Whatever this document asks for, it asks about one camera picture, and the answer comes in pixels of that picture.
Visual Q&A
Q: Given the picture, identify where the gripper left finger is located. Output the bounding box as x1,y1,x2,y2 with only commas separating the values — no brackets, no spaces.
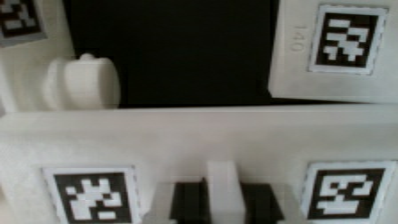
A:
169,179,211,224

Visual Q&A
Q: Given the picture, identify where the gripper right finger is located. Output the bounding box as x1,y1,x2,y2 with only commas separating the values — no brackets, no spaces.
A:
242,183,284,224

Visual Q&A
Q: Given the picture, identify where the white U-shaped obstacle frame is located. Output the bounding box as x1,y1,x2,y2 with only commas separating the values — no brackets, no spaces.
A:
0,0,121,113

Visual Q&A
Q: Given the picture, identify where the white cabinet body box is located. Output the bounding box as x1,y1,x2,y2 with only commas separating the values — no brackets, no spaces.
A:
0,104,398,224

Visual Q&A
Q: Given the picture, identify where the white cabinet door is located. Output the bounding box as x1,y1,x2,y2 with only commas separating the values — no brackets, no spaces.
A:
268,0,398,103
0,134,398,224

